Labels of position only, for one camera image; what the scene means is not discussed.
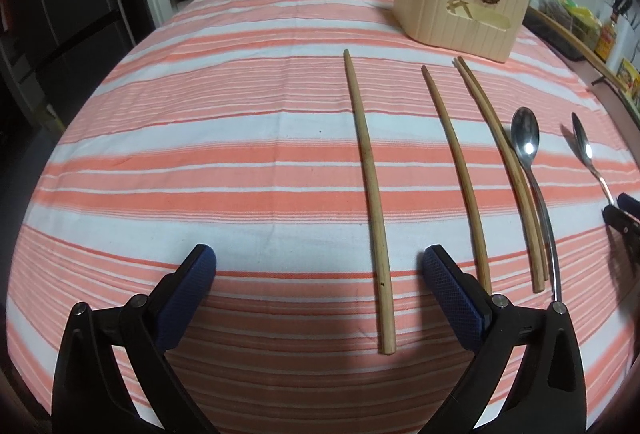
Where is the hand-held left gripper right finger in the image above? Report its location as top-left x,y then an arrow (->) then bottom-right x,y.
422,245 -> 586,434

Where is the steel spoon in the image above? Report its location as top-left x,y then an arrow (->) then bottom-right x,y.
511,107 -> 566,305
570,112 -> 617,209

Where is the wooden chopstick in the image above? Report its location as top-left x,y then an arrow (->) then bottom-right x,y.
342,48 -> 397,356
421,64 -> 493,295
452,58 -> 541,293
457,56 -> 548,287

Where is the dark refrigerator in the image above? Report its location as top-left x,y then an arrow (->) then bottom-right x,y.
0,0 -> 138,125

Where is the yellow snack packet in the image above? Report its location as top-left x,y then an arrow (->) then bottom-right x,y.
550,0 -> 603,32

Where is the white utensil caddy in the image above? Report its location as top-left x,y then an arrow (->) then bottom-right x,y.
607,4 -> 640,64

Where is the cream utensil holder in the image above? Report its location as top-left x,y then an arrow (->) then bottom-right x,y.
392,0 -> 532,64

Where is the wire basket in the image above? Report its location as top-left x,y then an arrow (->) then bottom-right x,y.
536,0 -> 603,62

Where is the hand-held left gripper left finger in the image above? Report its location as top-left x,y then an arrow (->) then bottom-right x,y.
50,244 -> 217,434

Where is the brown sauce bottle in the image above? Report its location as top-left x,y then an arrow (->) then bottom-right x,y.
595,8 -> 621,62

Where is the orange white striped tablecloth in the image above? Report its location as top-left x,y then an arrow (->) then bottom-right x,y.
7,0 -> 640,434

